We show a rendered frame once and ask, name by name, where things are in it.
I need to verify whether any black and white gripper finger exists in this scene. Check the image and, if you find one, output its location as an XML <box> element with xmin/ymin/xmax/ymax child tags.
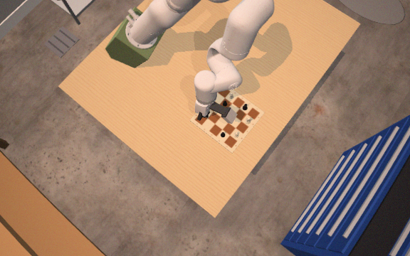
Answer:
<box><xmin>197</xmin><ymin>112</ymin><xmax>205</xmax><ymax>121</ymax></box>

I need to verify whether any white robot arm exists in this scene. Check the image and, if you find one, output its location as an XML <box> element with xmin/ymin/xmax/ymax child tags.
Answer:
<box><xmin>126</xmin><ymin>0</ymin><xmax>275</xmax><ymax>124</ymax></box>

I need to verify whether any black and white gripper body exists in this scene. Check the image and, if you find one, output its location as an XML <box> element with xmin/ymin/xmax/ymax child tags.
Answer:
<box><xmin>195</xmin><ymin>100</ymin><xmax>211</xmax><ymax>117</ymax></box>

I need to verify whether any brown and cream chessboard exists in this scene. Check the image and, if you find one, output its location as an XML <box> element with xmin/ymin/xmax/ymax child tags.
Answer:
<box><xmin>190</xmin><ymin>90</ymin><xmax>265</xmax><ymax>153</ymax></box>

